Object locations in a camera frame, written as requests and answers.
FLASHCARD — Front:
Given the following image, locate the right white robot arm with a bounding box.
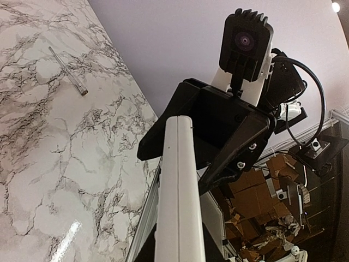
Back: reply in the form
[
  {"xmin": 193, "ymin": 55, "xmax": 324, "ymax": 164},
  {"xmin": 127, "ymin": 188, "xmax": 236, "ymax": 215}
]
[{"xmin": 137, "ymin": 62, "xmax": 305, "ymax": 194}]

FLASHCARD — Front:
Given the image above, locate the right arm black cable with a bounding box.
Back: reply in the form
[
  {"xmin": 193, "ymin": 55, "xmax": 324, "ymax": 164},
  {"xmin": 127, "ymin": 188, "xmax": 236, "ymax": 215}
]
[{"xmin": 275, "ymin": 54, "xmax": 328, "ymax": 145}]

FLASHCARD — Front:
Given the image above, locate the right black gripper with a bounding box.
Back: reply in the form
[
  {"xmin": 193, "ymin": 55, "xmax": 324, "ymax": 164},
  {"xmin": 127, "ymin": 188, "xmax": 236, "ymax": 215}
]
[{"xmin": 137, "ymin": 47, "xmax": 308, "ymax": 196}]

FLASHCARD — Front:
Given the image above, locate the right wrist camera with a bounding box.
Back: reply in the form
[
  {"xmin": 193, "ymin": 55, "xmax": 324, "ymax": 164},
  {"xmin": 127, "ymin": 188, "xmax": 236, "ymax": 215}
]
[{"xmin": 219, "ymin": 8, "xmax": 274, "ymax": 95}]

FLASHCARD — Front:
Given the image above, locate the white remote control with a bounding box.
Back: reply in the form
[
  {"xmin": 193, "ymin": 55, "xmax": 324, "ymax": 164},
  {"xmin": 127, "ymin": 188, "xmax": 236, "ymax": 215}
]
[{"xmin": 154, "ymin": 116, "xmax": 206, "ymax": 261}]

